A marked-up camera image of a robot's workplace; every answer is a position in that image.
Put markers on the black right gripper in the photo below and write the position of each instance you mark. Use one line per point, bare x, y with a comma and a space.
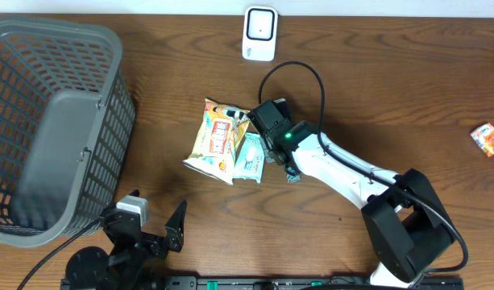
268, 148

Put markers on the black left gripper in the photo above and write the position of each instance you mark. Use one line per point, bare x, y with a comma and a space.
158, 249

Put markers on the teal mouthwash bottle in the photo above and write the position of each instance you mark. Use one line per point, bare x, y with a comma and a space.
293, 177

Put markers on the teal package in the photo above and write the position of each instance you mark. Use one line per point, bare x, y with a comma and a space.
250, 162

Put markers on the orange wiper sheet bag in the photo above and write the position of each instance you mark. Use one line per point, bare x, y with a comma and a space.
219, 136

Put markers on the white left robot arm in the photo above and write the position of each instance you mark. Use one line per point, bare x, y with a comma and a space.
125, 266

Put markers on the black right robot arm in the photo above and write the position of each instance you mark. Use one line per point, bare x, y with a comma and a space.
406, 222

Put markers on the white black barcode scanner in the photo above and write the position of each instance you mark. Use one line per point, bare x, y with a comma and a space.
259, 33

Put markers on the grey plastic basket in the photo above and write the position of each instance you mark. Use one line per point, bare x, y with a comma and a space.
66, 120

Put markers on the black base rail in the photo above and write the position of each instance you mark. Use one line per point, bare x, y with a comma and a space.
194, 283

